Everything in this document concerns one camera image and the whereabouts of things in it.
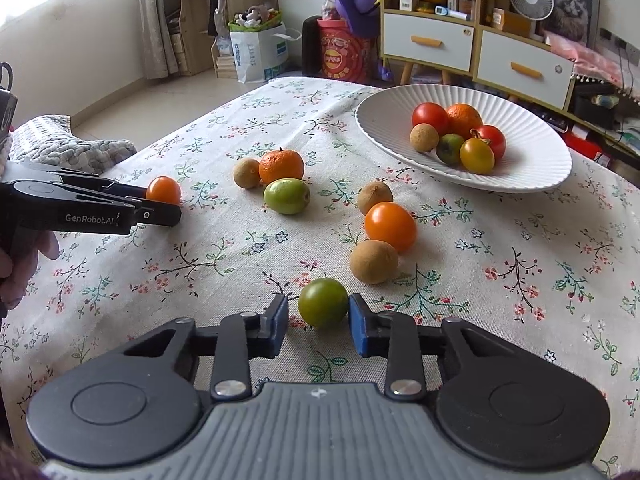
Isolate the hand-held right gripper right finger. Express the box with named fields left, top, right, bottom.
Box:
left=348, top=292, right=507, bottom=402

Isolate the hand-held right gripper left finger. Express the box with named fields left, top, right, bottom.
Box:
left=122, top=294, right=290, bottom=402

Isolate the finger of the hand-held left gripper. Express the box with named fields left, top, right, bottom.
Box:
left=131, top=198, right=183, bottom=229
left=10, top=161, right=150, bottom=199

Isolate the orange cherry tomato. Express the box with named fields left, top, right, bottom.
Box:
left=364, top=201, right=418, bottom=254
left=146, top=176, right=182, bottom=207

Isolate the green jujube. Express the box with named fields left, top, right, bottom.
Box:
left=298, top=277, right=349, bottom=330
left=436, top=133, right=466, bottom=167
left=263, top=178, right=310, bottom=215

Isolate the small mandarin orange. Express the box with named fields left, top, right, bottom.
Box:
left=258, top=148, right=305, bottom=185

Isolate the yellow cherry tomato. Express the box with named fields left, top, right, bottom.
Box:
left=459, top=138, right=496, bottom=175

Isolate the red tomato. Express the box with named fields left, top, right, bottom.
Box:
left=470, top=125, right=507, bottom=161
left=411, top=102, right=450, bottom=136

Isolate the large mandarin orange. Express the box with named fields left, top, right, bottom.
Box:
left=446, top=103, right=484, bottom=140

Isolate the white ribbed plate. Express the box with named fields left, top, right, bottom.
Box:
left=355, top=84, right=573, bottom=194

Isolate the person's left hand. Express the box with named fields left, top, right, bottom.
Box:
left=0, top=233, right=61, bottom=319

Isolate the grey quilted blanket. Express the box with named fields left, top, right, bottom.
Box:
left=9, top=114, right=138, bottom=176

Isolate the floral tablecloth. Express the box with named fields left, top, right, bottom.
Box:
left=0, top=76, right=640, bottom=480

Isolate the grey curtain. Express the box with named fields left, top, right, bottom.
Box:
left=134, top=0, right=178, bottom=81

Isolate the white paper bag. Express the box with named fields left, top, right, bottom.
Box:
left=228, top=20, right=303, bottom=84

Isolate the black flat board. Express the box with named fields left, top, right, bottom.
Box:
left=302, top=16, right=321, bottom=77

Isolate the red printed bucket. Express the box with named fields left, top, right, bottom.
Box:
left=316, top=17, right=376, bottom=81

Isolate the tall wooden cabinet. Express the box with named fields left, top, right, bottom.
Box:
left=379, top=0, right=483, bottom=88

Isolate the clear storage box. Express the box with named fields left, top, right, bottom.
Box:
left=410, top=67, right=451, bottom=86

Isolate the red box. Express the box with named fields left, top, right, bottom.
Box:
left=565, top=135, right=601, bottom=161

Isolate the white cabinet drawer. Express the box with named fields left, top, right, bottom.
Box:
left=477, top=31, right=574, bottom=110
left=383, top=12, right=474, bottom=72

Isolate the low wooden cabinet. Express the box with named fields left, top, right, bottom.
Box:
left=472, top=25, right=576, bottom=113

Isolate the black box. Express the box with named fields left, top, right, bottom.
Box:
left=572, top=82, right=621, bottom=128

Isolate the cardboard box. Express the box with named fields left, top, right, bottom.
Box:
left=492, top=7, right=533, bottom=38

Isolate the pink cloth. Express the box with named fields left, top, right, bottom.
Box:
left=545, top=30, right=640, bottom=106

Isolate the framed cat picture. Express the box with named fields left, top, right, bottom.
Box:
left=539, top=0, right=601, bottom=48

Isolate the wall outlet panel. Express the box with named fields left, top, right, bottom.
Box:
left=600, top=27, right=640, bottom=63

